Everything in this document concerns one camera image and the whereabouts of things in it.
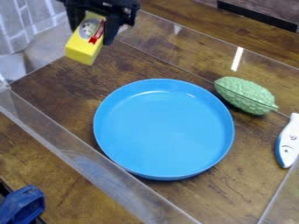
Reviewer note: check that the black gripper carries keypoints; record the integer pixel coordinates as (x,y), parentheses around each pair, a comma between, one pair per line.
(119,12)

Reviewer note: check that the yellow butter brick toy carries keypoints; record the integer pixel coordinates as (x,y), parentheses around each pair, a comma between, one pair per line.
(86,40)

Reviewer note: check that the blue round tray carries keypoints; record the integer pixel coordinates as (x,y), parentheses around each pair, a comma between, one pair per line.
(163,128)

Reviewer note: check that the green bumpy gourd toy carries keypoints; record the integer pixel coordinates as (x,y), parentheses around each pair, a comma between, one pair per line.
(246,95)

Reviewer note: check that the blue clamp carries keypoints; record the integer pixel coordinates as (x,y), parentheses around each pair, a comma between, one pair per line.
(23,206)

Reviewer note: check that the clear acrylic enclosure wall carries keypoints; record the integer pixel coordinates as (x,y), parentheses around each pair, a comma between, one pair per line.
(51,150)

